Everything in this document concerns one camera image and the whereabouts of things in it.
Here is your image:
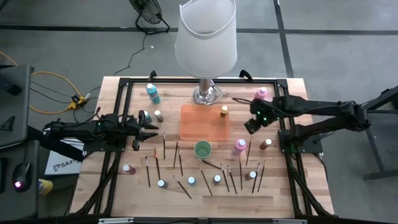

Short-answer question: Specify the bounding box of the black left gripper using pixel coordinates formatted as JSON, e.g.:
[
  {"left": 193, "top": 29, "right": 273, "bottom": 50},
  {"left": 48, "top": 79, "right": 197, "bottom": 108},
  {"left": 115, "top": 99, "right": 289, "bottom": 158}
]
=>
[{"left": 118, "top": 110, "right": 160, "bottom": 152}]

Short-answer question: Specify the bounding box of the large pink paint bottle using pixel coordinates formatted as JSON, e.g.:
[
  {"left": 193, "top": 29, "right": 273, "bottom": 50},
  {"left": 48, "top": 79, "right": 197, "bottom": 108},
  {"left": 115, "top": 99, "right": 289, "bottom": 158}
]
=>
[
  {"left": 231, "top": 138, "right": 248, "bottom": 157},
  {"left": 254, "top": 86, "right": 269, "bottom": 101}
]

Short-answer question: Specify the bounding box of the large teal paint bottle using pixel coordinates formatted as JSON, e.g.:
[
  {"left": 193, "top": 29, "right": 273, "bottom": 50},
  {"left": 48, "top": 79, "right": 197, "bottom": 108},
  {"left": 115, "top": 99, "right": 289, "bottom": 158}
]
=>
[{"left": 146, "top": 83, "right": 162, "bottom": 105}]

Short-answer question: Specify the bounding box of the orange flat tip paint brush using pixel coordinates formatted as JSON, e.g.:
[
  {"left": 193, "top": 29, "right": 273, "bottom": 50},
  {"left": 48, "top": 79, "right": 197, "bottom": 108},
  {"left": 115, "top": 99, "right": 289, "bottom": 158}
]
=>
[{"left": 154, "top": 148, "right": 162, "bottom": 181}]

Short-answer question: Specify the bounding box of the orange translucent plastic tray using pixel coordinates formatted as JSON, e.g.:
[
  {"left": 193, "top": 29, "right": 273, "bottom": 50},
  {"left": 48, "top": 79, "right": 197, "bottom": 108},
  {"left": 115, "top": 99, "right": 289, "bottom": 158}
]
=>
[{"left": 179, "top": 104, "right": 231, "bottom": 142}]

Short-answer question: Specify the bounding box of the mint green ribbed cup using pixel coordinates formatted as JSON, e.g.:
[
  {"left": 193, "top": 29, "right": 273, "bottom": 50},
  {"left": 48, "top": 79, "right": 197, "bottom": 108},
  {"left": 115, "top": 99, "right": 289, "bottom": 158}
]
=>
[{"left": 193, "top": 140, "right": 213, "bottom": 160}]

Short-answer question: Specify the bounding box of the yellow power plug block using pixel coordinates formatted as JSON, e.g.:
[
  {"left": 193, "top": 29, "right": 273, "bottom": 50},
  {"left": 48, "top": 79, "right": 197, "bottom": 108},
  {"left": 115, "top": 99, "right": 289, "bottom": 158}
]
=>
[{"left": 67, "top": 95, "right": 88, "bottom": 110}]

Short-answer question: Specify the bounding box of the white printed cardboard box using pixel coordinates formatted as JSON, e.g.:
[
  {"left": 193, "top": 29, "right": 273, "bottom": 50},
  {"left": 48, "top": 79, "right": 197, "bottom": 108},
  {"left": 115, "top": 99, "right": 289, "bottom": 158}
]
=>
[{"left": 44, "top": 136, "right": 85, "bottom": 175}]

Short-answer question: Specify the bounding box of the white shade table lamp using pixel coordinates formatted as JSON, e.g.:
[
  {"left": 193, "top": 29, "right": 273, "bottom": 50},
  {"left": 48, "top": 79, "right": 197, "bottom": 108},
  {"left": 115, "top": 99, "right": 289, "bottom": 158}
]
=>
[{"left": 174, "top": 0, "right": 239, "bottom": 106}]

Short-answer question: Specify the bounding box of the yellow can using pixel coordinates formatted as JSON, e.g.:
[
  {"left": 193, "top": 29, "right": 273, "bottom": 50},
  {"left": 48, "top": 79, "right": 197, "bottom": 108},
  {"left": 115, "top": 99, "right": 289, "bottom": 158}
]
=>
[{"left": 37, "top": 179, "right": 53, "bottom": 195}]

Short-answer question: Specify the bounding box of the black metal side table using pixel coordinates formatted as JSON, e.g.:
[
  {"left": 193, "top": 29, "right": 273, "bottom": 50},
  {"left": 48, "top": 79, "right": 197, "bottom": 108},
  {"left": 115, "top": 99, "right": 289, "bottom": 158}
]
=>
[{"left": 341, "top": 85, "right": 398, "bottom": 181}]

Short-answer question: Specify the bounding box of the black floor fan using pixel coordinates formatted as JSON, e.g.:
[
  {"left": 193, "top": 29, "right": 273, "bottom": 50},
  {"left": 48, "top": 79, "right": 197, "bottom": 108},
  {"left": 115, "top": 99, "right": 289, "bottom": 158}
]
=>
[{"left": 128, "top": 0, "right": 171, "bottom": 35}]

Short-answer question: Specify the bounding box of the dark grey desk panel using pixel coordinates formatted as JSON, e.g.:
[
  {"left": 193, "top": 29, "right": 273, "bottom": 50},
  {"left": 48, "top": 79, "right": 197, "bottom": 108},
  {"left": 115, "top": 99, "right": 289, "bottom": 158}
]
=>
[{"left": 0, "top": 63, "right": 35, "bottom": 150}]

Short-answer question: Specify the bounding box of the black computer mouse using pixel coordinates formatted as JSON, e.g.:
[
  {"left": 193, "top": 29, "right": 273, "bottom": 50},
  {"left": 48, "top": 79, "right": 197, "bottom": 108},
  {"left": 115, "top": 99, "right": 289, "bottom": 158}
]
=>
[{"left": 12, "top": 161, "right": 32, "bottom": 192}]

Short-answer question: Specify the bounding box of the dark grey side desk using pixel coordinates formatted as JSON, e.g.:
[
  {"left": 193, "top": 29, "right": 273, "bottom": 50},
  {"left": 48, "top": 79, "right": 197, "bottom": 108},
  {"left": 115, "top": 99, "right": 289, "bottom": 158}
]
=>
[{"left": 0, "top": 139, "right": 41, "bottom": 222}]

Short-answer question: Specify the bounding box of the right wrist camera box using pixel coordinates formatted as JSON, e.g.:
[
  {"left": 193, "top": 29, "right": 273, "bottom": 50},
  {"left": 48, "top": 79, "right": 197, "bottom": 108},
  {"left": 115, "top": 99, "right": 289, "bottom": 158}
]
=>
[{"left": 244, "top": 119, "right": 260, "bottom": 135}]

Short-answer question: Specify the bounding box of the black fan cable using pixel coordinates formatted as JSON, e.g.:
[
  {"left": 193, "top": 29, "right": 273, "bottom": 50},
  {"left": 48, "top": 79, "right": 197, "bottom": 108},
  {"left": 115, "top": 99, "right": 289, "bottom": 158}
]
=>
[{"left": 114, "top": 30, "right": 149, "bottom": 77}]

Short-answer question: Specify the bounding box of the silver aluminium rail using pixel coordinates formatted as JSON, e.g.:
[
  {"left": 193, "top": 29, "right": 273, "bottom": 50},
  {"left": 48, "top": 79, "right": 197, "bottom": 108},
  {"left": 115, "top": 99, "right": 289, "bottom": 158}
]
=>
[
  {"left": 272, "top": 218, "right": 308, "bottom": 224},
  {"left": 98, "top": 217, "right": 134, "bottom": 224}
]

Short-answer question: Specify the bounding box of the yellow extension cable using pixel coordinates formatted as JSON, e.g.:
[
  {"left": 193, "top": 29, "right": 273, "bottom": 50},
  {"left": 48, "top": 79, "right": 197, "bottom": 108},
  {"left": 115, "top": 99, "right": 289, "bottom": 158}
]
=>
[{"left": 0, "top": 51, "right": 82, "bottom": 115}]

